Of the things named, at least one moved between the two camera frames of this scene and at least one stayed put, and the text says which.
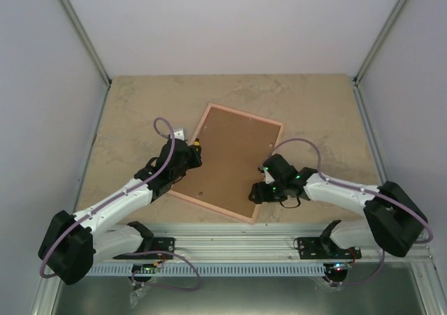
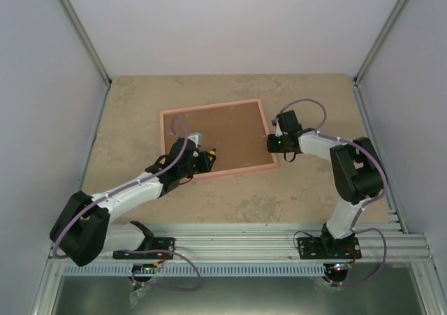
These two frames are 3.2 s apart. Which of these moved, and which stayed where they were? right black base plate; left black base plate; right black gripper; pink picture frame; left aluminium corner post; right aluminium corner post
Moved: pink picture frame; right black gripper
Stayed: right black base plate; left aluminium corner post; left black base plate; right aluminium corner post
